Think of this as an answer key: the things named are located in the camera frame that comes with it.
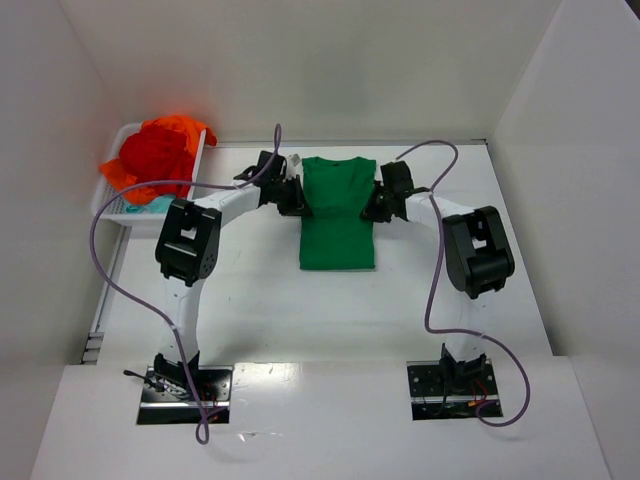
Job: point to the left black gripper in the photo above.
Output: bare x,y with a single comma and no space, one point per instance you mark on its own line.
292,197

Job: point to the red t shirt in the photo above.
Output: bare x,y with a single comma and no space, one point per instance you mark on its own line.
157,153

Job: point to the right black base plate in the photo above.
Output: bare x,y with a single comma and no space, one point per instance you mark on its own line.
432,399

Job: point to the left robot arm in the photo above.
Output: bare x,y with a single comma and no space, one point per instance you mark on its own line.
188,249

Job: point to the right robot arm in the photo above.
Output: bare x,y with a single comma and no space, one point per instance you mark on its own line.
473,252

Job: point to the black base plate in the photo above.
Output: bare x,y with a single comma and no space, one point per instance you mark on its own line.
162,403
432,399

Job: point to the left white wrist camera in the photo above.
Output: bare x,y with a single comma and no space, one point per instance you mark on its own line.
293,161

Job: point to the orange t shirt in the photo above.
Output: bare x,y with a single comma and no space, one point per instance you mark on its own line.
197,133

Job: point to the green t shirt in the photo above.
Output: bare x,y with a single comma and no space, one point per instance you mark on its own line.
335,237

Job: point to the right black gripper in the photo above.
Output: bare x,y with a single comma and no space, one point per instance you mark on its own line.
378,203

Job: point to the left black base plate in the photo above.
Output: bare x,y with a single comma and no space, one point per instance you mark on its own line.
162,403

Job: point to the teal t shirt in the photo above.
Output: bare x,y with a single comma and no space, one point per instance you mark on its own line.
158,205

